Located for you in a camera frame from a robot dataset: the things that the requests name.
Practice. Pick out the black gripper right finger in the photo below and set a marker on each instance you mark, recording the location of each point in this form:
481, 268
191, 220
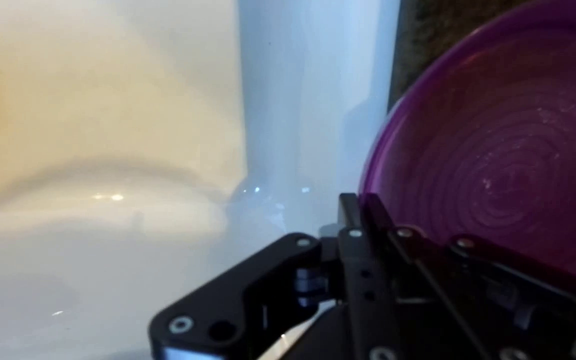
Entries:
394, 300

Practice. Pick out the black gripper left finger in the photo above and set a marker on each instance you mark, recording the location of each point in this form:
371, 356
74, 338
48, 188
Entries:
249, 292

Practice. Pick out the purple plastic bowl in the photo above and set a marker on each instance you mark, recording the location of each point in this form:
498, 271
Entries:
500, 146

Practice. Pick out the white ceramic sink basin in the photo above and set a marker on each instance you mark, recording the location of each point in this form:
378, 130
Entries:
135, 133

